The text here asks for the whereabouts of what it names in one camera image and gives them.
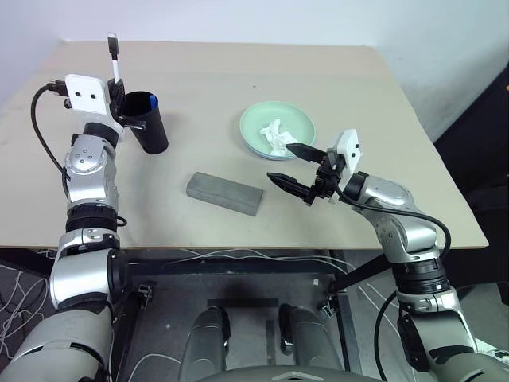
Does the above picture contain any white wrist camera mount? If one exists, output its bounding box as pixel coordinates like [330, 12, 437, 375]
[64, 73, 126, 141]
[328, 128, 364, 197]

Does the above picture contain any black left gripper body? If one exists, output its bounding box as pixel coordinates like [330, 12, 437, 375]
[107, 101, 148, 132]

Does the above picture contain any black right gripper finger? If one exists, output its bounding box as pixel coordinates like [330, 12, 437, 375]
[266, 172, 316, 201]
[286, 142, 329, 165]

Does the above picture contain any thin white wire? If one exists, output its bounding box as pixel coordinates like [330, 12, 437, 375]
[356, 283, 399, 320]
[173, 246, 356, 276]
[130, 349, 188, 373]

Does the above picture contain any black table frame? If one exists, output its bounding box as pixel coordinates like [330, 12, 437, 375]
[0, 247, 395, 382]

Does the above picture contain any grey glasses case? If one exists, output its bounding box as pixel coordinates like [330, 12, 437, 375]
[185, 171, 265, 218]

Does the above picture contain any black pen cup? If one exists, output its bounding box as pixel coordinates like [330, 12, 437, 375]
[119, 91, 169, 155]

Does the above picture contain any green plate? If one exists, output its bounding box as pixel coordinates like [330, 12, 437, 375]
[239, 101, 317, 161]

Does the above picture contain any white wire tangle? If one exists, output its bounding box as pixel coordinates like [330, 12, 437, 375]
[0, 248, 57, 360]

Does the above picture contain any white tissue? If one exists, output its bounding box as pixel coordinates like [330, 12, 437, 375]
[258, 118, 301, 157]

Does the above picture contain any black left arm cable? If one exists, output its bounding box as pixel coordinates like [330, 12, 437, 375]
[30, 79, 71, 196]

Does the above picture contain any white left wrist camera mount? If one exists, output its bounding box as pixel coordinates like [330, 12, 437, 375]
[64, 73, 126, 141]

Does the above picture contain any black frame clamp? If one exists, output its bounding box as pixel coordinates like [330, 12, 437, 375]
[319, 291, 340, 316]
[138, 282, 155, 308]

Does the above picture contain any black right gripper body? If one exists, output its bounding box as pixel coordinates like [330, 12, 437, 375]
[303, 153, 343, 206]

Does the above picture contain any black and white marker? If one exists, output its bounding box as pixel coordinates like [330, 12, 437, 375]
[107, 33, 122, 85]

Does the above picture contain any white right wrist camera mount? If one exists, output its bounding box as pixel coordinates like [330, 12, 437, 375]
[328, 128, 364, 197]

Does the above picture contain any dark grey rounded shape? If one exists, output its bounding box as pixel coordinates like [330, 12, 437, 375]
[279, 304, 344, 372]
[181, 307, 232, 372]

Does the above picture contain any grey robot torso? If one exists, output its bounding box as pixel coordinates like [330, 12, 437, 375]
[181, 364, 363, 382]

